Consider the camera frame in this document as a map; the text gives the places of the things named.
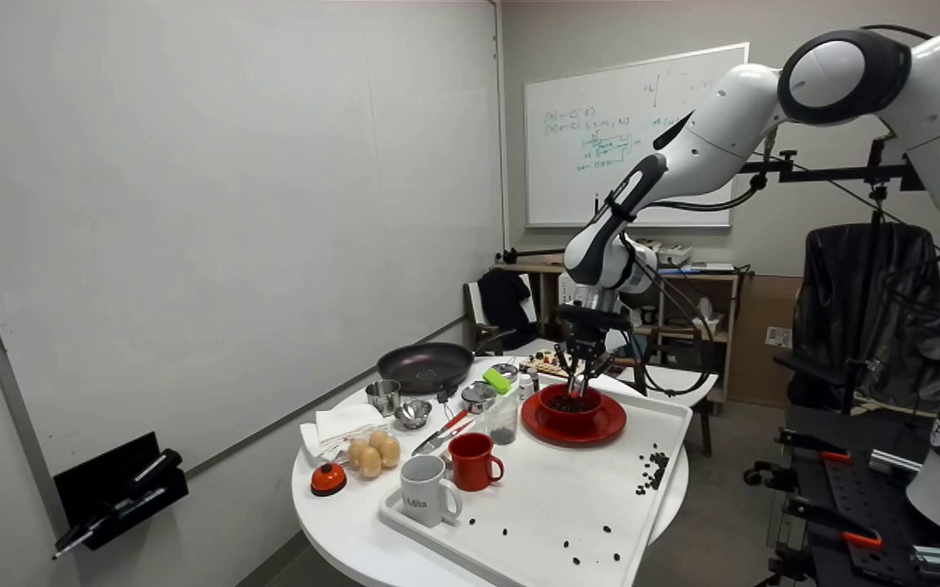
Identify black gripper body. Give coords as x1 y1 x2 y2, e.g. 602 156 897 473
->
551 303 630 356

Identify red plate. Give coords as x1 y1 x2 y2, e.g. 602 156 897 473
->
520 381 634 450

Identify green plastic toy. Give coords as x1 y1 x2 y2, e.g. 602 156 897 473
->
480 367 520 399

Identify white side table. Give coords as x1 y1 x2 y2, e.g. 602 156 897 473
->
637 362 721 459

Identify clear plastic cup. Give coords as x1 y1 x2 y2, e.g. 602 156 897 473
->
483 388 527 446

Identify black hanging jacket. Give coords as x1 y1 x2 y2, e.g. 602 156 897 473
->
475 268 539 351

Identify black boom stand rod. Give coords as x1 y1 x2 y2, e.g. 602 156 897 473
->
492 244 576 272

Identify pile of coffee beans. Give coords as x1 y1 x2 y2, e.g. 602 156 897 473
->
634 446 673 502

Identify wooden shelf desk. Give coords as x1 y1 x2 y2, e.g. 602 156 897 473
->
492 252 755 408

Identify red enamel mug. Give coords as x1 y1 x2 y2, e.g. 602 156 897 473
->
445 431 511 497

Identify black frying pan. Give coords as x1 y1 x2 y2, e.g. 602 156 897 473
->
373 340 480 401

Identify brown cardboard box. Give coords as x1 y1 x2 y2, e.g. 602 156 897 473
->
728 272 808 412

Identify small steel pot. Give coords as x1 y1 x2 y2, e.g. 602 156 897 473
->
364 375 404 419

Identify white ceramic mug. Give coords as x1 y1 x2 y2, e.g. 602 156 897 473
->
394 453 467 531

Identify white whiteboard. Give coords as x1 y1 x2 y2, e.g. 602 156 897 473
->
521 40 755 235

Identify white folded napkin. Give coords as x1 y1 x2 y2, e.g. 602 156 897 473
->
296 399 391 467

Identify small orange round toy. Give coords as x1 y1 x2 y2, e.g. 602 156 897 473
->
308 458 354 502

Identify black covered chair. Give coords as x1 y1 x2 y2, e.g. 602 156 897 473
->
787 218 940 421

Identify black equipment cart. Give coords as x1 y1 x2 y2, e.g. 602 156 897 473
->
741 424 940 587

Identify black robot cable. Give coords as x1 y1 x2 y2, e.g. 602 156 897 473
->
625 258 721 401

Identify red handled knife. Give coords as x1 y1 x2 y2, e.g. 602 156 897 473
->
407 403 476 459

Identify black stereo camera bar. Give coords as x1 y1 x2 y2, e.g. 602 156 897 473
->
651 105 698 152

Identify black camera stand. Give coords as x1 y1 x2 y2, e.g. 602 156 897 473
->
737 130 921 228

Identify black wall marker holder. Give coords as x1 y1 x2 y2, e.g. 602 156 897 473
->
50 427 194 564

